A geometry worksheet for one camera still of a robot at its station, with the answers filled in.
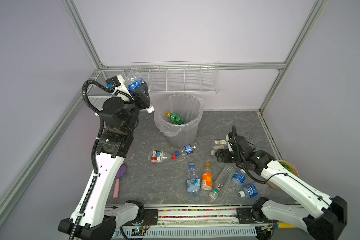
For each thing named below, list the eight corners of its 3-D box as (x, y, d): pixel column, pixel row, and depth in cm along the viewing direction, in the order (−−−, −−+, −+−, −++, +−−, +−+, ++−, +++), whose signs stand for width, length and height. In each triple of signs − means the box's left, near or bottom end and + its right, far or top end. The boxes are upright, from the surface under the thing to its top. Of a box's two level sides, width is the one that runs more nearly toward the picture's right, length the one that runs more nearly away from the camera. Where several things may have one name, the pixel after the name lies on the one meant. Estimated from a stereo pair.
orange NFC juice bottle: (201, 190, 83) (201, 187, 79) (202, 164, 93) (203, 160, 89) (210, 191, 83) (212, 188, 79) (211, 165, 93) (212, 161, 89)
